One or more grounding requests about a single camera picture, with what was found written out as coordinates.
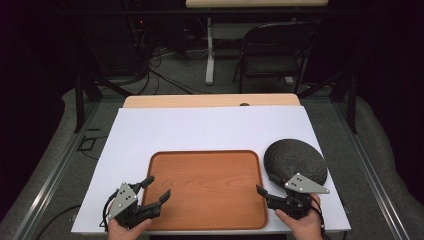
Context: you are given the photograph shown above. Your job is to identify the dark equipment rack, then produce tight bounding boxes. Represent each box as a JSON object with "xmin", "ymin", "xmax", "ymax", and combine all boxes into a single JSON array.
[{"xmin": 96, "ymin": 13, "xmax": 151, "ymax": 78}]

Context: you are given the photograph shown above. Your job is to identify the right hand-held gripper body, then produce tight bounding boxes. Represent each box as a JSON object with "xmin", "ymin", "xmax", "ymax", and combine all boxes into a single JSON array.
[{"xmin": 266, "ymin": 172, "xmax": 331, "ymax": 221}]

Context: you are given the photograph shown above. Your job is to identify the beige tabletop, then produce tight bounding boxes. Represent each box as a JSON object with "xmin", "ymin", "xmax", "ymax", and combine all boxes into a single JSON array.
[{"xmin": 185, "ymin": 0, "xmax": 329, "ymax": 9}]

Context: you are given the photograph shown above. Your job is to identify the white table leg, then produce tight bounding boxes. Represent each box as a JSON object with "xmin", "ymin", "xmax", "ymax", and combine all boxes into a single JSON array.
[{"xmin": 204, "ymin": 18, "xmax": 216, "ymax": 86}]

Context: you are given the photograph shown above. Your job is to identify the light wooden table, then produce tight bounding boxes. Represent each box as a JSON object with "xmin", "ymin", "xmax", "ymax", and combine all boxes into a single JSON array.
[{"xmin": 122, "ymin": 93, "xmax": 302, "ymax": 109}]

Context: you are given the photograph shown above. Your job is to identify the person's right hand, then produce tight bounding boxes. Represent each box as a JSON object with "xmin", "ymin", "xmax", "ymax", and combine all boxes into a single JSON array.
[{"xmin": 274, "ymin": 193, "xmax": 324, "ymax": 240}]

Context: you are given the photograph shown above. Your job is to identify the black metal stand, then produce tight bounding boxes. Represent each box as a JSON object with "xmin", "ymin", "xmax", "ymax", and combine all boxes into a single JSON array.
[
  {"xmin": 298, "ymin": 69, "xmax": 359, "ymax": 134},
  {"xmin": 73, "ymin": 73, "xmax": 134, "ymax": 134}
]

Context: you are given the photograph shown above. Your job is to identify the black folding chair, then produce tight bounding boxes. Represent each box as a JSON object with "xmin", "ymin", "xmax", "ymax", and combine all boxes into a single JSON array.
[{"xmin": 232, "ymin": 21, "xmax": 318, "ymax": 95}]

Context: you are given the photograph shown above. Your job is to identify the black floor cables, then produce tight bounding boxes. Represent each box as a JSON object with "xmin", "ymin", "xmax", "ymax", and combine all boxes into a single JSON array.
[{"xmin": 133, "ymin": 46, "xmax": 214, "ymax": 96}]

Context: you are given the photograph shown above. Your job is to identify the black cable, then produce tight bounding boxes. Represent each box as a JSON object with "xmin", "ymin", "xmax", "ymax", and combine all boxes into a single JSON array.
[
  {"xmin": 34, "ymin": 203, "xmax": 83, "ymax": 240},
  {"xmin": 99, "ymin": 189, "xmax": 120, "ymax": 232},
  {"xmin": 311, "ymin": 196, "xmax": 326, "ymax": 234}
]

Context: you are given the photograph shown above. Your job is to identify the white board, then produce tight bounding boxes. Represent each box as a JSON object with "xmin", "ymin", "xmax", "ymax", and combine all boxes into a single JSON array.
[{"xmin": 70, "ymin": 105, "xmax": 352, "ymax": 234}]

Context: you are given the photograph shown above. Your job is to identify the grey metal rail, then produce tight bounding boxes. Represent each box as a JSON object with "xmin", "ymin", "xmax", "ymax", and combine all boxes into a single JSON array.
[
  {"xmin": 13, "ymin": 99, "xmax": 101, "ymax": 240},
  {"xmin": 333, "ymin": 99, "xmax": 411, "ymax": 240}
]

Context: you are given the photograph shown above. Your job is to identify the brown wooden tray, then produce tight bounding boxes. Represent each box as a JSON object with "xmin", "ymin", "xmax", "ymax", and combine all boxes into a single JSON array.
[{"xmin": 141, "ymin": 149, "xmax": 269, "ymax": 232}]

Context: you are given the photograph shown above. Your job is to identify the person's left hand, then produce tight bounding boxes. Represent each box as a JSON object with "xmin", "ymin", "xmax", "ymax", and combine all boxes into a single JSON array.
[{"xmin": 107, "ymin": 216, "xmax": 154, "ymax": 240}]

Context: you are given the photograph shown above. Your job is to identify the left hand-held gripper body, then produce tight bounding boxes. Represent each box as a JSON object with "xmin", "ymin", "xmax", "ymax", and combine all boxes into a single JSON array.
[{"xmin": 107, "ymin": 181, "xmax": 162, "ymax": 231}]

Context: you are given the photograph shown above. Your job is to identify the dark grey round plate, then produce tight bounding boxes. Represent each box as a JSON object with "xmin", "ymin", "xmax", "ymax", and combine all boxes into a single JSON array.
[{"xmin": 263, "ymin": 138, "xmax": 329, "ymax": 188}]

